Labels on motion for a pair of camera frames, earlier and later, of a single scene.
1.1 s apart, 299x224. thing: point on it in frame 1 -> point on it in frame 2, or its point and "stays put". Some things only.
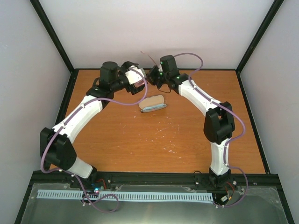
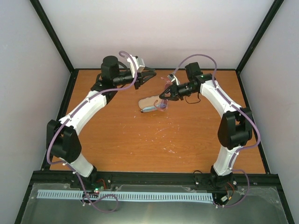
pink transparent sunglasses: [150, 57] -> [163, 103]
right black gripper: [151, 76] -> [174, 93]
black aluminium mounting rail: [56, 180] stays put
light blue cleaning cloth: [148, 108] stays put
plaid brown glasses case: [151, 101] stays put
